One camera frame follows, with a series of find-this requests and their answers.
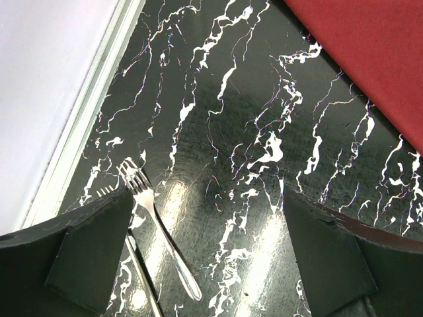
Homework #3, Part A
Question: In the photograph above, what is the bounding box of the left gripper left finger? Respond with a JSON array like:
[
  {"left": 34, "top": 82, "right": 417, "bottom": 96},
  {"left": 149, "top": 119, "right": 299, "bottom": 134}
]
[{"left": 1, "top": 188, "right": 133, "bottom": 316}]

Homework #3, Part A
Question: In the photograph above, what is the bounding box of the left aluminium frame post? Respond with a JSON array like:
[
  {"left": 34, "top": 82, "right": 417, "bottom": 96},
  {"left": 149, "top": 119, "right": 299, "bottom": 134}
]
[{"left": 22, "top": 0, "right": 145, "bottom": 229}]

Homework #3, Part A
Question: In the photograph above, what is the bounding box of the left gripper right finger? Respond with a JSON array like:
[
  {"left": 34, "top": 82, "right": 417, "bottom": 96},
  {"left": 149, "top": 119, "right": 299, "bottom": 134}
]
[{"left": 283, "top": 188, "right": 422, "bottom": 316}]

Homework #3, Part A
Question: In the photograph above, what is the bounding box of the silver fork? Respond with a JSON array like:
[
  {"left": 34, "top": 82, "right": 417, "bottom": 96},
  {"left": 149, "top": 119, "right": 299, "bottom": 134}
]
[
  {"left": 95, "top": 185, "right": 165, "bottom": 317},
  {"left": 117, "top": 158, "right": 202, "bottom": 301}
]

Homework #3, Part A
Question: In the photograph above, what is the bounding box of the red cloth napkin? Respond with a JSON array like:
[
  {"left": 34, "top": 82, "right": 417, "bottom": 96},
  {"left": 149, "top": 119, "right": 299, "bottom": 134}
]
[{"left": 287, "top": 1, "right": 422, "bottom": 153}]

